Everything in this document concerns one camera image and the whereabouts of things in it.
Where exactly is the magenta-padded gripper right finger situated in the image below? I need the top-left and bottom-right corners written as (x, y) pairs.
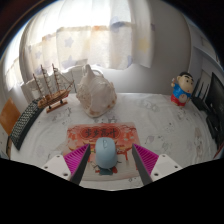
top-left (131, 143), bottom-right (184, 186)

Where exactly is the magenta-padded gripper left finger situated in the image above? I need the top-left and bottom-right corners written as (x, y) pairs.
top-left (42, 143), bottom-right (92, 186)

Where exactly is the light blue computer mouse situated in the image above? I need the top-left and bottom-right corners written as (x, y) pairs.
top-left (94, 137), bottom-right (119, 169)

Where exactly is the red printed mouse pad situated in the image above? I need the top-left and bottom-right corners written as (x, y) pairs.
top-left (63, 122), bottom-right (142, 183)

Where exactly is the white printed tablecloth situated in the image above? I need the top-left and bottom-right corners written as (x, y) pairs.
top-left (9, 92), bottom-right (219, 191)

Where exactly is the black keyboard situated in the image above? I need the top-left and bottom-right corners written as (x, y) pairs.
top-left (9, 98), bottom-right (46, 151)

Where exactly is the wooden model sailing ship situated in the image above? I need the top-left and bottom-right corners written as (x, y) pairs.
top-left (32, 63), bottom-right (75, 114)

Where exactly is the large white conch shell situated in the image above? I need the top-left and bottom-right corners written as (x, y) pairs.
top-left (75, 63), bottom-right (118, 118)

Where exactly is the cartoon boy figurine clock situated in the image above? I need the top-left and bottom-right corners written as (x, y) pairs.
top-left (170, 71), bottom-right (195, 108)

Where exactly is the orange wooden panel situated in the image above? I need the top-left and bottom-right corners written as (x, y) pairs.
top-left (0, 97), bottom-right (22, 136)

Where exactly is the black computer monitor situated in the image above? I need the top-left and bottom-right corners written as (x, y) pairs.
top-left (203, 72), bottom-right (224, 148)

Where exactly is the white star-print curtain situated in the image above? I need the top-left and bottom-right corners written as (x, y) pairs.
top-left (4, 0), bottom-right (156, 91)

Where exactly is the white wall shelf unit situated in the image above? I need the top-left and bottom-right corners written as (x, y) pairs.
top-left (191, 23), bottom-right (223, 69)

